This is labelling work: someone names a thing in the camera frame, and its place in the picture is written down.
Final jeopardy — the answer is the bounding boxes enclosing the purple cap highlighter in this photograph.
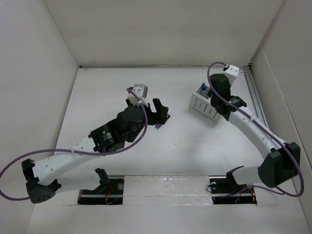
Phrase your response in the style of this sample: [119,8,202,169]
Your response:
[155,114,171,129]

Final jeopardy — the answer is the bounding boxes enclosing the white desk organizer box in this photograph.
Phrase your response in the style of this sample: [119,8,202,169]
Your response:
[189,86,221,124]

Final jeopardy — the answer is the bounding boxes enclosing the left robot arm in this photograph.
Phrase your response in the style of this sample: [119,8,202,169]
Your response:
[21,98,169,204]

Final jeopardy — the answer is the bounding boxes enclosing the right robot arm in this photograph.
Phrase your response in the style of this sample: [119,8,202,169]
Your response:
[210,74,300,192]

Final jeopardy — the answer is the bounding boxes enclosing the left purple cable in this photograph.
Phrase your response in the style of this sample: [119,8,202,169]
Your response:
[0,88,149,201]

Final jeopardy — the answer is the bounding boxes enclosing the purple cable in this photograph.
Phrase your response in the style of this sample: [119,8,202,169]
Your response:
[207,62,304,197]
[0,88,149,201]

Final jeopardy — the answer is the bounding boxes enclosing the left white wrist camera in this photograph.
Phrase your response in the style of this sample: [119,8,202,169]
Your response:
[128,84,148,106]

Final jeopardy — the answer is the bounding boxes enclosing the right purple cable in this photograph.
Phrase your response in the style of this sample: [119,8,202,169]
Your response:
[207,62,304,197]

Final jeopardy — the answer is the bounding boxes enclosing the aluminium mounting rail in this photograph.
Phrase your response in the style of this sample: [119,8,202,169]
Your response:
[78,175,257,206]

